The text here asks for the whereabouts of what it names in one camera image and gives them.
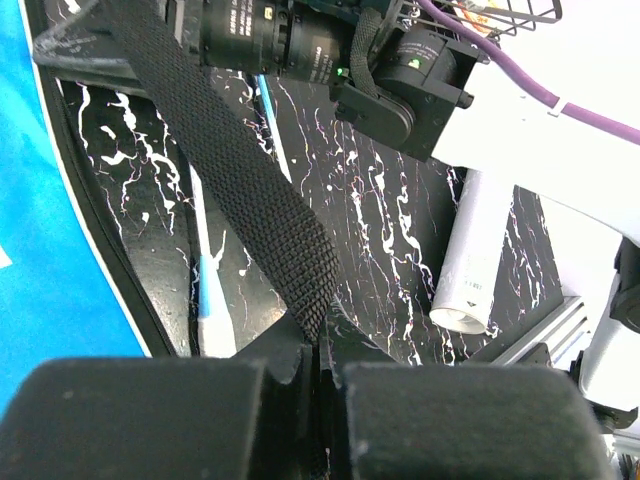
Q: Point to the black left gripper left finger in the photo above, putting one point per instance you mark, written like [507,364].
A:
[281,406]

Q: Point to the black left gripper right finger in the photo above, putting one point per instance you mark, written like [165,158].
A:
[341,343]

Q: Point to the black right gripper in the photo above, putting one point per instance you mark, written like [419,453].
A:
[104,40]

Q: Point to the blue badminton racket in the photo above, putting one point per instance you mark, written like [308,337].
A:
[273,127]
[215,330]

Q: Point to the white shuttlecock tube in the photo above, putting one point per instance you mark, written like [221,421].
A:
[465,289]

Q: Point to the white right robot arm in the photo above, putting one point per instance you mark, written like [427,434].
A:
[430,90]

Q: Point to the black wire dish basket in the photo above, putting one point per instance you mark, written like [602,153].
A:
[488,18]

